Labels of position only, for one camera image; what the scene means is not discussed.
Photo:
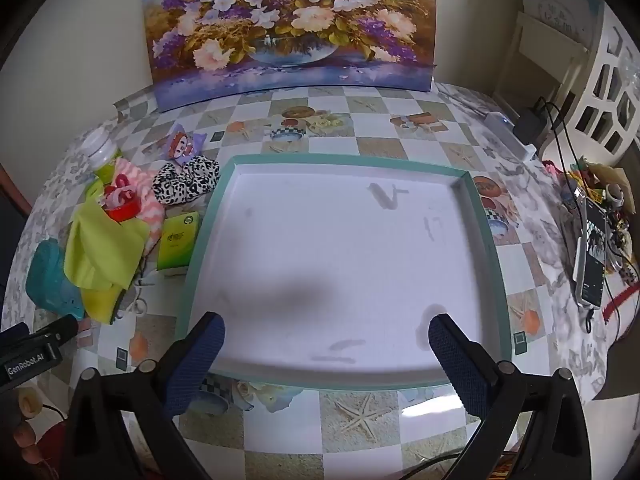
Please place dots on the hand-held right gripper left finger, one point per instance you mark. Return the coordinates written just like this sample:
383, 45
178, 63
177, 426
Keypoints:
200, 360

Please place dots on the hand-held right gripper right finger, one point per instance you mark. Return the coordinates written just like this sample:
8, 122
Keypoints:
457, 360

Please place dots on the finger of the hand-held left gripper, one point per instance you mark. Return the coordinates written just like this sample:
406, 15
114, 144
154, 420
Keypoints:
60, 331

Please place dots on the teal cloth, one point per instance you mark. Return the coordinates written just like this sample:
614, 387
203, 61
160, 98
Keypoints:
47, 275

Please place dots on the yellow-green cloth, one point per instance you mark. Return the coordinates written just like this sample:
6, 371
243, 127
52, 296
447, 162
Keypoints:
95, 245

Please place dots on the green tissue pack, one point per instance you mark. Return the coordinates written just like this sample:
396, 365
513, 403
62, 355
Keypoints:
177, 242

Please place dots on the red white ribbon toy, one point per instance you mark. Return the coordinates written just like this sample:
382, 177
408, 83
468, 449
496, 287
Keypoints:
122, 210

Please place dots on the white tray with teal rim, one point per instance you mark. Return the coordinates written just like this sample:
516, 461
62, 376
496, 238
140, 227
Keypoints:
340, 260

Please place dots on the pink striped cloth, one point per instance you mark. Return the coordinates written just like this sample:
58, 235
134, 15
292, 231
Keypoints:
147, 185

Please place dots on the leopard print scrunchie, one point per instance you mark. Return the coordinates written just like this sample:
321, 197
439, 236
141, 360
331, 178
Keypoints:
190, 180

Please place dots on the purple snack packet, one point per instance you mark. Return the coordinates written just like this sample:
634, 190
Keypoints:
182, 146

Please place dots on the person's left hand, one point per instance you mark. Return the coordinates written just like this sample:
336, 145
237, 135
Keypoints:
27, 447

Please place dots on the cream round object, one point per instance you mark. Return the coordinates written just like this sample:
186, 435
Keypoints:
29, 402

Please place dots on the dark cabinet with red edge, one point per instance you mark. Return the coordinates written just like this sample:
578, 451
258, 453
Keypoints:
7, 230

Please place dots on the checkered printed tablecloth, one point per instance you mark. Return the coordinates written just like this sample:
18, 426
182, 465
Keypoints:
350, 425

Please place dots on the red zigzag ribbon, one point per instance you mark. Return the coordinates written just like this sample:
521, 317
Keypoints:
617, 305

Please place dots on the smartphone with dark screen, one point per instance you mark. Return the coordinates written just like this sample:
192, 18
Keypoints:
595, 250

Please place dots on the white bottle with green label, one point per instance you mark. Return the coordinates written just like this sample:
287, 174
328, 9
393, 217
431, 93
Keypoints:
100, 147

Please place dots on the pile of colourful clutter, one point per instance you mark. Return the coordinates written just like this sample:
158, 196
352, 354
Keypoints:
600, 180

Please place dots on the white power strip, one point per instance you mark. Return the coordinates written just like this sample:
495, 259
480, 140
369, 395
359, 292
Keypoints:
505, 132

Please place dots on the black charger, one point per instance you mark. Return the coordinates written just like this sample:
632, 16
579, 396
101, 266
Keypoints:
530, 125

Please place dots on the cream wooden stool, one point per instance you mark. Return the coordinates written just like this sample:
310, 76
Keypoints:
545, 45

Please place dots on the white lattice chair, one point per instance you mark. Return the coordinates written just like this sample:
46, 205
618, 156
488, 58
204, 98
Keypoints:
607, 60

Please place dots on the flower painting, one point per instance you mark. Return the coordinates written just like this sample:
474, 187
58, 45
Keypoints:
290, 20

